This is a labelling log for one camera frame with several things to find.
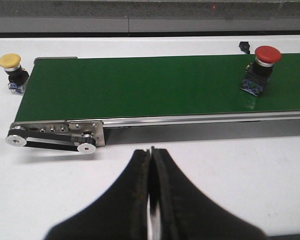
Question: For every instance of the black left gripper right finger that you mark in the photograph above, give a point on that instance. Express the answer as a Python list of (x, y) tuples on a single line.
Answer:
[(185, 213)]

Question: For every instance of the green conveyor belt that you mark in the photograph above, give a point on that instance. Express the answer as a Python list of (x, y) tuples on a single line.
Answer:
[(105, 88)]

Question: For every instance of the aluminium conveyor side rail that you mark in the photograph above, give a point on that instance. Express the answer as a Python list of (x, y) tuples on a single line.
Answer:
[(200, 119)]

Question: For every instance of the small black connector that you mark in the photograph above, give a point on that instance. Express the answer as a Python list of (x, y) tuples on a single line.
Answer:
[(244, 46)]

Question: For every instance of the yellow mushroom push button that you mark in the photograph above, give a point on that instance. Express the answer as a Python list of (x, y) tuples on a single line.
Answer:
[(18, 77)]

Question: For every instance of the red mushroom push button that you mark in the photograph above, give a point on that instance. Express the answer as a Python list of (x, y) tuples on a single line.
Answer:
[(258, 73)]

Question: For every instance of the left grey stone counter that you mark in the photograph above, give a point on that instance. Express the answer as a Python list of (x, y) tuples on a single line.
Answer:
[(137, 16)]

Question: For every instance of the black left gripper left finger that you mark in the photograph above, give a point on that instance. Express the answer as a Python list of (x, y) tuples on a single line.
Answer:
[(119, 214)]

